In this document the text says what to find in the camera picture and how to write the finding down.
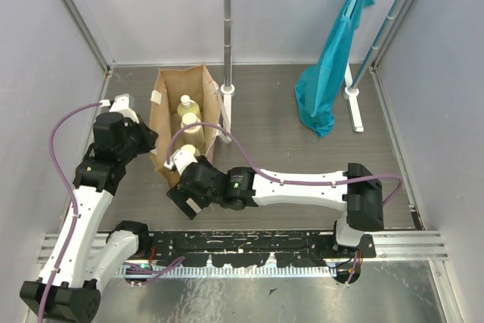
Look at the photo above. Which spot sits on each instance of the teal cloth garment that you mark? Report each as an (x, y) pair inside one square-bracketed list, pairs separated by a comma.
[(318, 85)]

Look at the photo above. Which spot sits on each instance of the brown jute canvas bag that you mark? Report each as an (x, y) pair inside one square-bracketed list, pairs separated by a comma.
[(179, 99)]

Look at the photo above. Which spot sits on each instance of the white tube bottle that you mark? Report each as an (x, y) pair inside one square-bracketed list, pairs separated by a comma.
[(193, 135)]

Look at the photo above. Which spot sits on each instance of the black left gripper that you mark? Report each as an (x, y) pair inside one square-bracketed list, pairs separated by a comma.
[(141, 136)]

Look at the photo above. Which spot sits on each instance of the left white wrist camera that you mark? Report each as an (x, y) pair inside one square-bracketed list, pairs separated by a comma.
[(123, 104)]

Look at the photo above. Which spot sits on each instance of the yellow pump dispenser bottle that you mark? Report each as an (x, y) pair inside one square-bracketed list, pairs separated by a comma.
[(187, 105)]

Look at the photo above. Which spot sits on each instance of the pale green lotion bottle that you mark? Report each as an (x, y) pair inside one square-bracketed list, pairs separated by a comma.
[(189, 122)]

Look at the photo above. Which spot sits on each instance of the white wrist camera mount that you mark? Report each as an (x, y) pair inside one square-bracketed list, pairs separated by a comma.
[(179, 161)]

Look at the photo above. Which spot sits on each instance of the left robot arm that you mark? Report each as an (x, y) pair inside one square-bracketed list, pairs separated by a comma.
[(70, 285)]

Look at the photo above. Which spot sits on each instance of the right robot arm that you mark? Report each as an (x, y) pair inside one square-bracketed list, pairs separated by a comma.
[(354, 192)]

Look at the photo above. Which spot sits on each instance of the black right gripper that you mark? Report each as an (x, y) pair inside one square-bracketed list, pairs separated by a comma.
[(180, 197)]

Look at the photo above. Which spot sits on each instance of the cream white bottle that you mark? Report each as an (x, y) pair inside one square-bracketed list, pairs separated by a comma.
[(191, 149)]

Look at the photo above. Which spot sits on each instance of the metal clothes rack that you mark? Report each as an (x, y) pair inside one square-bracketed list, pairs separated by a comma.
[(295, 31)]

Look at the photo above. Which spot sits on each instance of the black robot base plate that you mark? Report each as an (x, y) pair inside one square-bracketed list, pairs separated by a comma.
[(242, 249)]

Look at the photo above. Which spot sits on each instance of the aluminium frame rail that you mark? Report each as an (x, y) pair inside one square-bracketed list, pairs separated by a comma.
[(79, 21)]

